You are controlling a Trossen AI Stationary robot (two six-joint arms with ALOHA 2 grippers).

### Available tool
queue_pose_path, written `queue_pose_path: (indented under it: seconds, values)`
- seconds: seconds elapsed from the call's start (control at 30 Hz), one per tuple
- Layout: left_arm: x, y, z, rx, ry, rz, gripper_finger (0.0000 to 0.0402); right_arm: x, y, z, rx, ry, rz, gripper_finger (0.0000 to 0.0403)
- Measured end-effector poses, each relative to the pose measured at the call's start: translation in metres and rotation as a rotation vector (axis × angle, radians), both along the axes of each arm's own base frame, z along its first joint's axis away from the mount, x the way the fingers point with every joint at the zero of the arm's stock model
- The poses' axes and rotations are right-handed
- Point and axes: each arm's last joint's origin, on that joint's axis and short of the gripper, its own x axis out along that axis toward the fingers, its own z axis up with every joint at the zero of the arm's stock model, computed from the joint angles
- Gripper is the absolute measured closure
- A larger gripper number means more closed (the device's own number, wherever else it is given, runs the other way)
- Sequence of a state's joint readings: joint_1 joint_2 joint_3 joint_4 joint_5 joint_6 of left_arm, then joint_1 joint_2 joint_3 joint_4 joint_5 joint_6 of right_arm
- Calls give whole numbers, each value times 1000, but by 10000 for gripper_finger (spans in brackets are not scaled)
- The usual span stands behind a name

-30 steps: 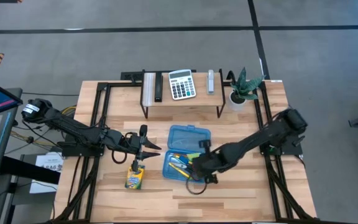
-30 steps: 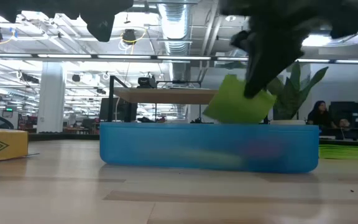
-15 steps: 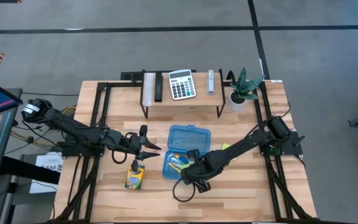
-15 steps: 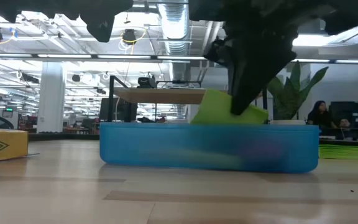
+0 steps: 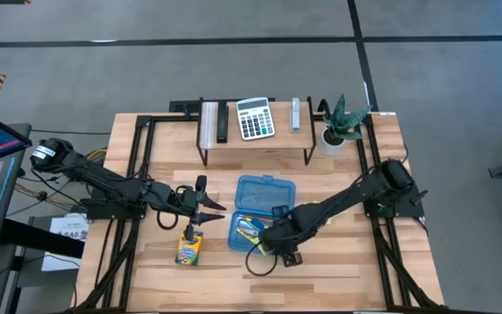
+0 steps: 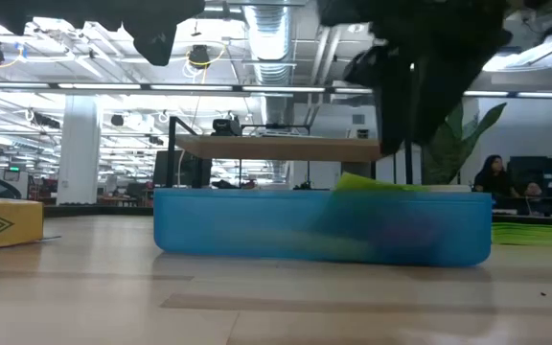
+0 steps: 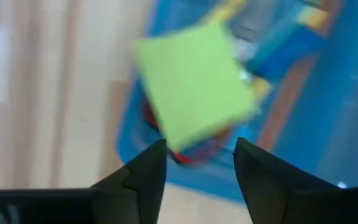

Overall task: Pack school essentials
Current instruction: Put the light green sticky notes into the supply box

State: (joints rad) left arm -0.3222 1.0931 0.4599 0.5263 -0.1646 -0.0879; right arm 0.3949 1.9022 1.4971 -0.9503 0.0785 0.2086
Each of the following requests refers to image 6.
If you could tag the small dark box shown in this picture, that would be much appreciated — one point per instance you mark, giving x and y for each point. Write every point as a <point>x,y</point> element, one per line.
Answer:
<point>362,134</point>

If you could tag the red cabinet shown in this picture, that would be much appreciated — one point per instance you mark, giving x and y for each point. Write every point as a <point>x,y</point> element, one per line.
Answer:
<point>46,191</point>

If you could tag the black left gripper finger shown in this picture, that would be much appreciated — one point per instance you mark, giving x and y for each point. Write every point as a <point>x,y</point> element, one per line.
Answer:
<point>161,29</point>

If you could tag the white ceiling light panel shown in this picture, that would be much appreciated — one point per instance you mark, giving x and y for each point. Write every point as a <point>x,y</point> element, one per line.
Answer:
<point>535,55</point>

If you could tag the white planter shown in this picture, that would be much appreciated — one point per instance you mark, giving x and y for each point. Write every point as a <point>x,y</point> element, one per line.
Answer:
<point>453,188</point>

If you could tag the silver ventilation duct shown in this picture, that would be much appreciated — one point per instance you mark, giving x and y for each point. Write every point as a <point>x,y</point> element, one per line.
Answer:
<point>269,38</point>

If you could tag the blue translucent plastic pencil case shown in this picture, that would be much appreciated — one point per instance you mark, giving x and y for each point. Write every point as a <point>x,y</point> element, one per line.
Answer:
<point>233,215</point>

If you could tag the black round ceiling speaker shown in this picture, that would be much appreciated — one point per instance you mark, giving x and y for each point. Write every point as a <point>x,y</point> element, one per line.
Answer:
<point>117,120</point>

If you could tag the lime green paper pad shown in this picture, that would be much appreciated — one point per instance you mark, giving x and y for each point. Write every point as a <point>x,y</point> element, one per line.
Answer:
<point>367,183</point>

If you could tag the black camera device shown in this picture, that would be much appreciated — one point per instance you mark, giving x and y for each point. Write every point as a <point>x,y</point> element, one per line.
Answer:
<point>225,127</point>

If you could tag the black monitor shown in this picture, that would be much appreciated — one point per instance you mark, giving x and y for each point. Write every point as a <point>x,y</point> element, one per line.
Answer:
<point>190,170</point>

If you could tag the wooden table with black frame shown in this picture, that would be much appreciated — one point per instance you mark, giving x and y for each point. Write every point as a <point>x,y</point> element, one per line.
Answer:
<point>281,149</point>

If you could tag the overhead light bar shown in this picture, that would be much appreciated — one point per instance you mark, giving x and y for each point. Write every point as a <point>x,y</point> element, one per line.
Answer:
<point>103,86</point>

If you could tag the green leafy plant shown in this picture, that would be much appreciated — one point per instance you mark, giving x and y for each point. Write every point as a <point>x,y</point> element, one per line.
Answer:
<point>453,153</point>

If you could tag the green exit sign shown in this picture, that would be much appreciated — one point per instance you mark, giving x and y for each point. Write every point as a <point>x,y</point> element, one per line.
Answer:
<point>14,168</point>

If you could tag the white column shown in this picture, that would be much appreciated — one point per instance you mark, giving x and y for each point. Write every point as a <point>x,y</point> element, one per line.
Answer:
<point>79,153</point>

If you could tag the yellow green crayon box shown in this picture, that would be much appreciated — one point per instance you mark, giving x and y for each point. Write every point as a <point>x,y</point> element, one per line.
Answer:
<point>17,220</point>

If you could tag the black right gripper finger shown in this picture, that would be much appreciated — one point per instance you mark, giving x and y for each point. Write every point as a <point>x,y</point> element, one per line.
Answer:
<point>393,105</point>
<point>439,96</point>

